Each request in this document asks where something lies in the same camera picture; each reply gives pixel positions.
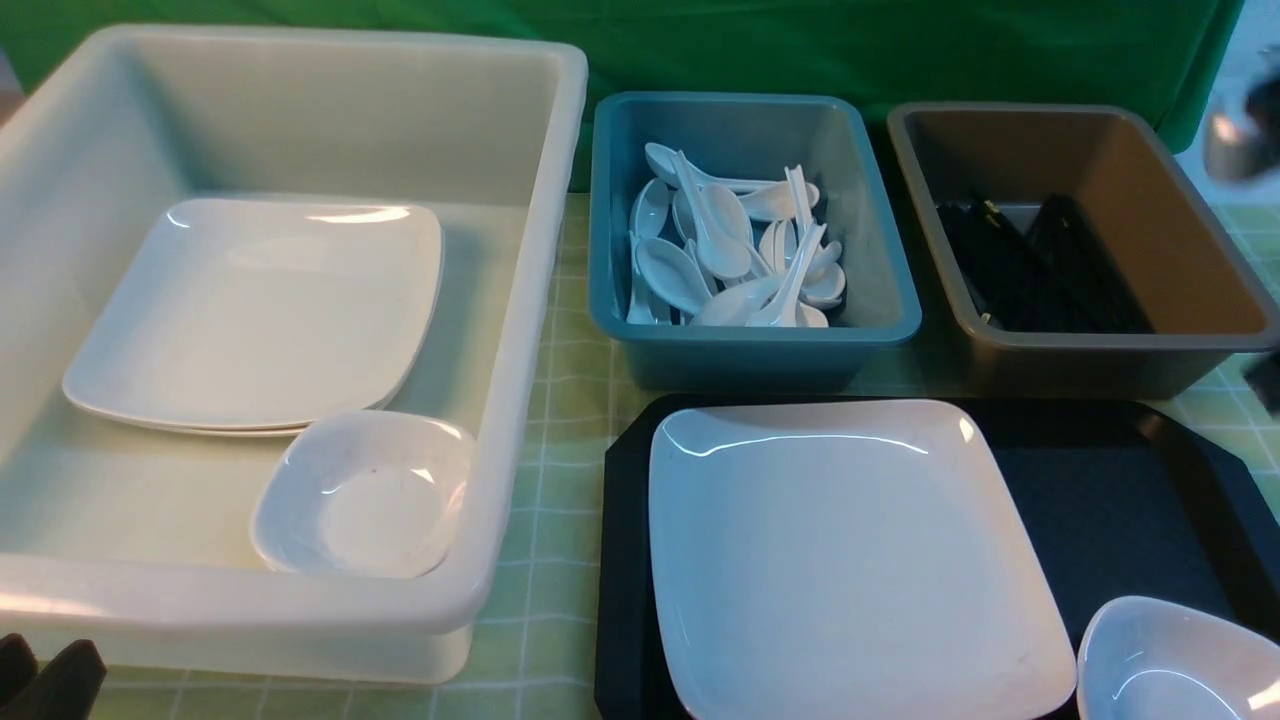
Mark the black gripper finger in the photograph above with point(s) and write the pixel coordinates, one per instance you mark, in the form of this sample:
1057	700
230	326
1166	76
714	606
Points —
66	688

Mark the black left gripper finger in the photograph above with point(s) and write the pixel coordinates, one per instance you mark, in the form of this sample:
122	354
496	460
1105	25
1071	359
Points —
19	667

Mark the white square bowl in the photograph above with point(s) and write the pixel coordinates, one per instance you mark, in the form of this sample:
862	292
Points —
367	493

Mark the large white square plate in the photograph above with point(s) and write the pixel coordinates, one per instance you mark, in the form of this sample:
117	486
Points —
853	560

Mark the white ceramic soup spoon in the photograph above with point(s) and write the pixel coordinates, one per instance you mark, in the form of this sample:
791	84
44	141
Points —
719	252

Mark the bottom white plate in tub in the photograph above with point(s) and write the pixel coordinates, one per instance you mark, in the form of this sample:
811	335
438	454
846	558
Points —
237	430

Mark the white plate in tub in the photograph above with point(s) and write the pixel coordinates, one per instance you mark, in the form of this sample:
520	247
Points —
250	310
237	430

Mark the top white plate in tub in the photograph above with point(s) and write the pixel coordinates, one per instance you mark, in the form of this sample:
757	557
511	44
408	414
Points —
250	310

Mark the large white plastic tub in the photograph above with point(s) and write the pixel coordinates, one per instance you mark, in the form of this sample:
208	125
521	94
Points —
140	540

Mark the green checkered tablecloth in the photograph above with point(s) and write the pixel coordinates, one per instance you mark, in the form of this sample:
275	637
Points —
533	649

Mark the white spoon left of pile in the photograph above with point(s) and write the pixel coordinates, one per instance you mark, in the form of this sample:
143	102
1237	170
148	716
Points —
672	275

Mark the white spoon of pile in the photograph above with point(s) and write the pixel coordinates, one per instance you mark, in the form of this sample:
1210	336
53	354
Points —
783	310
672	275
663	160

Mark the white spoon top of pile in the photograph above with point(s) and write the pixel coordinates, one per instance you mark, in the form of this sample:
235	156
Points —
663	160

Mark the white spoon front of pile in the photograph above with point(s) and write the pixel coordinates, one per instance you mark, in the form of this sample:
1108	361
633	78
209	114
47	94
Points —
783	310

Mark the teal plastic bin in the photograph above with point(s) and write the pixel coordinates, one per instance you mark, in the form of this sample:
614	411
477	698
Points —
858	296

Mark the pile of black chopsticks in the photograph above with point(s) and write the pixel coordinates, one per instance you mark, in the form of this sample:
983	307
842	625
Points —
1055	276

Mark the black serving tray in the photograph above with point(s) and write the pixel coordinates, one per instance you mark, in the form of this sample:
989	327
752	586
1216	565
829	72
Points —
1117	497

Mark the brown plastic bin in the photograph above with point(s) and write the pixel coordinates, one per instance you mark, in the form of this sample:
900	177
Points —
1203	298

